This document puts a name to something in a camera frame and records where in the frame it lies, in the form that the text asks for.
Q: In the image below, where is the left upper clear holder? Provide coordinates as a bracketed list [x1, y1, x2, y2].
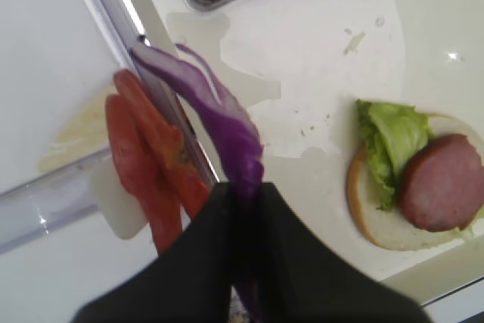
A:
[1, 148, 110, 254]

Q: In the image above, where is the inner red tomato slice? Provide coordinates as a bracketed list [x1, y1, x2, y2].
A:
[113, 69, 209, 219]

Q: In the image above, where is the red tomato slice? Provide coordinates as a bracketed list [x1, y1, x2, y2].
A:
[105, 95, 182, 254]
[113, 69, 209, 219]

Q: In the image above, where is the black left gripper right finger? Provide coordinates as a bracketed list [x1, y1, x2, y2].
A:
[256, 183, 430, 322]

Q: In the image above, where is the pink ham slice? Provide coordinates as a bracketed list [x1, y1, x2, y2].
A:
[399, 134, 483, 232]

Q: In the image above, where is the purple cabbage leaf piece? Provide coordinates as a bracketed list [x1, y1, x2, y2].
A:
[152, 55, 264, 322]

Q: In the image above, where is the cream metal tray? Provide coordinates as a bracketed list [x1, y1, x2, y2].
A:
[153, 0, 483, 281]

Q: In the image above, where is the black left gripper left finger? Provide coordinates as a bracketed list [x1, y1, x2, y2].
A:
[73, 183, 231, 322]

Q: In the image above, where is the white tomato support block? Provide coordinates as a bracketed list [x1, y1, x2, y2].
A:
[89, 156, 147, 240]

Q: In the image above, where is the green lettuce leaf on bun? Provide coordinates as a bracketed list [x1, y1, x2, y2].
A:
[355, 99, 434, 211]

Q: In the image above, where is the outer red tomato slice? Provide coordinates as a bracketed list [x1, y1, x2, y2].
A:
[105, 95, 182, 254]

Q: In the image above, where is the bottom bun slice on tray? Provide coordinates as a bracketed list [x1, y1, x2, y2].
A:
[346, 114, 483, 251]

